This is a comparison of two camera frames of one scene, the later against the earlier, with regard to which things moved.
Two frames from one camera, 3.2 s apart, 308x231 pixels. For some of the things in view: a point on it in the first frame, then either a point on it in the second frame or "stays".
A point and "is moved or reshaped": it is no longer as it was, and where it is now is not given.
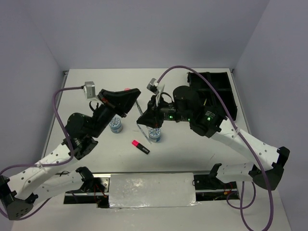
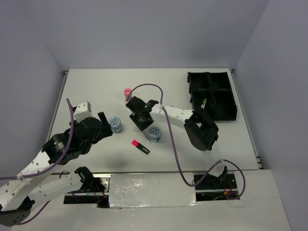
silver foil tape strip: x=149 y=190 stays
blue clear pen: x=144 y=134 stays
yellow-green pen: x=139 y=107 is moved or reshaped
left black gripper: x=121 y=103 to x=106 y=130
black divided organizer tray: x=208 y=94 stays
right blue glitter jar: x=154 y=134 stays
